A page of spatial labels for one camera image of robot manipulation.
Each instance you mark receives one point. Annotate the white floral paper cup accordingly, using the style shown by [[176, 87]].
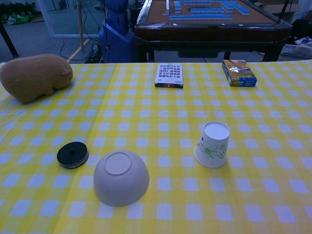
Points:
[[212, 148]]

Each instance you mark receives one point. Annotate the yellow checked tablecloth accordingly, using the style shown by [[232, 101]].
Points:
[[156, 117]]

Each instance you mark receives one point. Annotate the white card box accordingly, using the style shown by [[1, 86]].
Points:
[[169, 74]]

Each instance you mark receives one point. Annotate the beige bowl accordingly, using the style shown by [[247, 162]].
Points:
[[122, 180]]

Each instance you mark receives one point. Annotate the blue machine base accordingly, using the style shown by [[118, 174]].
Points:
[[117, 41]]

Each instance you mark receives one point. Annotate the black tape roll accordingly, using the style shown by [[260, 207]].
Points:
[[73, 156]]

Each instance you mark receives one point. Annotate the orange blue card box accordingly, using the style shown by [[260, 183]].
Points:
[[240, 73]]

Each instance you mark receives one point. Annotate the dark wooden mahjong table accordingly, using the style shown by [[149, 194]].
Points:
[[212, 33]]

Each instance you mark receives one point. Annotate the row of blue mahjong tiles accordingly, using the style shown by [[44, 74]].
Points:
[[177, 6], [236, 6], [207, 10], [200, 17]]

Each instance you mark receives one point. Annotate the wooden pole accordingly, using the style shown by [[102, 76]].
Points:
[[81, 26]]

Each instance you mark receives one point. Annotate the brown plush capybara toy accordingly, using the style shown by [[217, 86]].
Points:
[[34, 76]]

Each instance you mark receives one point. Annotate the white plastic basket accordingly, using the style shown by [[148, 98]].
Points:
[[296, 51]]

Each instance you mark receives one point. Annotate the brown cardboard box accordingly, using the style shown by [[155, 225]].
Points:
[[275, 6]]

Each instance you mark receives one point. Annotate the black tripod stand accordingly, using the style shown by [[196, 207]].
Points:
[[282, 13]]

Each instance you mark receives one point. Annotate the black slanted table leg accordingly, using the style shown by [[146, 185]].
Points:
[[9, 41]]

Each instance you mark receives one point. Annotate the green bags pile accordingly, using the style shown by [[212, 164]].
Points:
[[17, 15]]

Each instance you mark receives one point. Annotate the white door frame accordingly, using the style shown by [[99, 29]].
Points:
[[48, 24]]

